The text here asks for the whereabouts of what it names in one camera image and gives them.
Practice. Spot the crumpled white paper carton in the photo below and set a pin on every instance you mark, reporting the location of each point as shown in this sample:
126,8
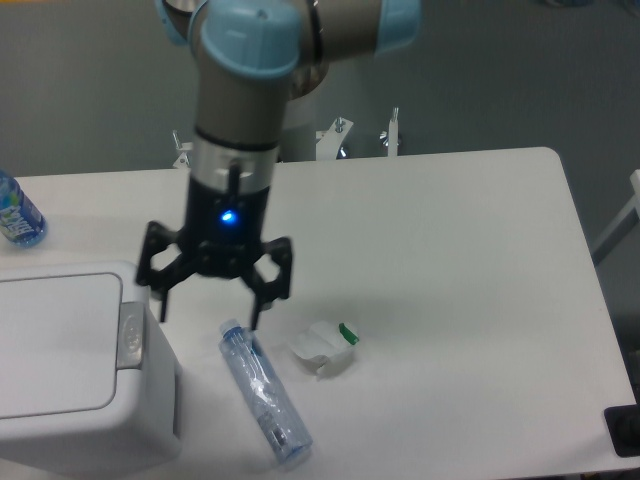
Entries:
326,348

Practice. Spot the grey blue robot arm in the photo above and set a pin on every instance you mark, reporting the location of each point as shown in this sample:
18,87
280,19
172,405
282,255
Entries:
247,54

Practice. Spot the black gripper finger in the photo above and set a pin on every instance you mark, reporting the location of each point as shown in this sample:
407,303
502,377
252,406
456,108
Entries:
281,254
158,238

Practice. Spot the white push-lid trash can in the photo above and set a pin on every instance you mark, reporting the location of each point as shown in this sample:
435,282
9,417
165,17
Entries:
90,386

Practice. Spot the white frame at right edge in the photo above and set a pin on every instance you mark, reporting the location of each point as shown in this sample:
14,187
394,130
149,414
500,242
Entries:
620,226

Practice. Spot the empty clear plastic bottle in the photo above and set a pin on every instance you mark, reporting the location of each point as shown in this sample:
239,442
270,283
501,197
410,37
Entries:
264,393

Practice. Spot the blue labelled water bottle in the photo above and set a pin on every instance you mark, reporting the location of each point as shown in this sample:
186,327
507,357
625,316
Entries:
22,223

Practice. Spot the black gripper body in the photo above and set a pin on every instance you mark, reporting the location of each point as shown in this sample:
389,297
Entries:
221,232

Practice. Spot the black clamp at table edge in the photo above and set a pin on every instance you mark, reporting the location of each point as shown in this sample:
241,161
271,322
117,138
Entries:
623,426

